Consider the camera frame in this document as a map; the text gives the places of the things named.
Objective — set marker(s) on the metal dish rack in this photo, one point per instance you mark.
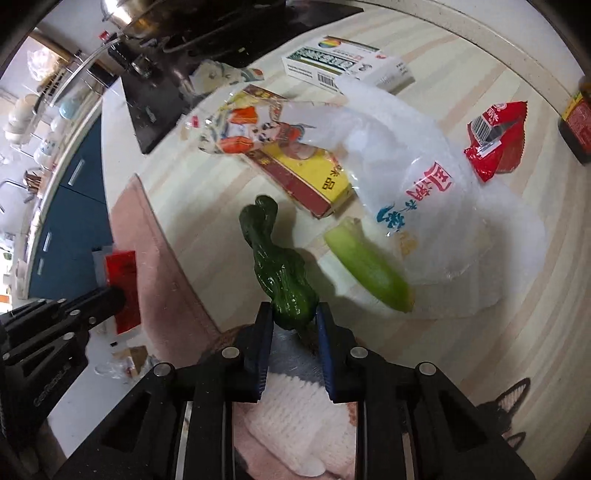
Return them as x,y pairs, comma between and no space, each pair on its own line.
76,62

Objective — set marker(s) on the clear printed plastic wrapper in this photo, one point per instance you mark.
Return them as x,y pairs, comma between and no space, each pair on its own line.
240,129

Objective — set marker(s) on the plastic bag on rack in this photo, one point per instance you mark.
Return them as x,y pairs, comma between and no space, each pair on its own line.
37,62

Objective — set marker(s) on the green pepper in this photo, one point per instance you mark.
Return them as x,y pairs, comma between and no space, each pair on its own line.
277,272

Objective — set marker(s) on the white medicine box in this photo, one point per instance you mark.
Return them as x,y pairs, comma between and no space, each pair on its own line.
332,60

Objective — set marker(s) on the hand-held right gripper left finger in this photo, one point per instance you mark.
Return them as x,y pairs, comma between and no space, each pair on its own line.
263,344

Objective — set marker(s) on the row of white dishes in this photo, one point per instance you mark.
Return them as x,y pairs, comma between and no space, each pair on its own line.
18,115

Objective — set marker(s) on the blue kitchen cabinets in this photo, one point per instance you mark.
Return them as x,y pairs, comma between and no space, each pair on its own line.
74,230

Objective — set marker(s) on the striped cat tablecloth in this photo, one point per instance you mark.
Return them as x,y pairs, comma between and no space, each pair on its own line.
461,369

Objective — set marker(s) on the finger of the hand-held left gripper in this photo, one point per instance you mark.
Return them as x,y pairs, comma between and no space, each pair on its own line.
46,355
97,304

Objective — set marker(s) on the dark sauce jar red label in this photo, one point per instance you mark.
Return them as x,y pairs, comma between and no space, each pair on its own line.
577,129

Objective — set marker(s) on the red barcode snack wrapper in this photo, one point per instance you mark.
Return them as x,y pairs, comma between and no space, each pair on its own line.
501,152

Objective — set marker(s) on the pale printed wrapper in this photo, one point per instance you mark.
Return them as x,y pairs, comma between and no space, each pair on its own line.
226,74

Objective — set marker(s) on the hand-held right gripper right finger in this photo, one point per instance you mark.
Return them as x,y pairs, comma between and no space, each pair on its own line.
325,353

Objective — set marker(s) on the chopstick holder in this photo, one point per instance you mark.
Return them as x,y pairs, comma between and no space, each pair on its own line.
34,180

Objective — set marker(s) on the red foil wrapper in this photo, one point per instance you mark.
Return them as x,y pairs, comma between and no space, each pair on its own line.
122,277

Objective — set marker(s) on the light green celery stem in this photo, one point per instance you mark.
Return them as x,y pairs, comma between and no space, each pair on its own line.
364,263

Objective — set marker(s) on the black glass stove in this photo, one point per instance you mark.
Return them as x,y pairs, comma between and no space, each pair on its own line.
152,120

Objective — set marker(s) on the yellow and red box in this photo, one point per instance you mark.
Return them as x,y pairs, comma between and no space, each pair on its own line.
314,180

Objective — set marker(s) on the white printed plastic bag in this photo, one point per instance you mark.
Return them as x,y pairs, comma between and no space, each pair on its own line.
461,240

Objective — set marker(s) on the steel pot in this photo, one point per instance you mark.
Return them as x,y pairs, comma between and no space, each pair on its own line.
134,16

